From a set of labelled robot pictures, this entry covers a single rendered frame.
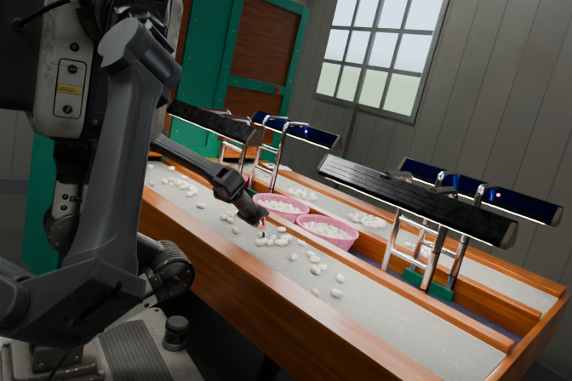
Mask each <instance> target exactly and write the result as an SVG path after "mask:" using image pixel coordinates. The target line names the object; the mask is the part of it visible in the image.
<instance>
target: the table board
mask: <svg viewBox="0 0 572 381"><path fill-rule="evenodd" d="M570 297H571V296H570V295H569V294H567V293H565V294H564V295H563V297H562V298H561V299H560V300H559V301H558V302H557V303H556V304H555V305H553V307H552V308H551V309H550V310H549V311H548V312H547V313H546V314H545V315H544V316H543V317H542V318H541V320H540V321H539V322H538V323H537V324H536V325H535V326H534V327H533V328H532V329H531V331H530V332H529V333H528V334H527V335H526V336H525V337H524V338H523V339H522V340H521V341H520V343H519V344H518V345H517V346H516V347H515V348H514V349H513V350H512V351H511V352H510V354H509V355H508V356H507V357H506V358H505V359H504V360H503V361H502V362H501V363H500V364H499V366H498V367H497V368H496V369H495V370H494V371H493V372H492V373H491V374H490V375H489V376H488V377H487V378H486V379H485V380H484V381H519V380H520V378H521V377H522V376H523V375H524V374H525V372H526V371H527V370H528V368H529V367H530V366H531V364H532V363H533V362H534V360H535V359H536V357H537V356H538V355H539V354H540V353H541V351H542V350H543V349H544V348H545V346H546V345H547V343H548V342H549V341H550V339H551V338H552V336H553V335H554V334H555V332H556V331H557V330H558V328H559V325H560V323H561V320H562V319H563V314H564V312H565V310H566V308H567V305H568V303H569V300H570Z"/></svg>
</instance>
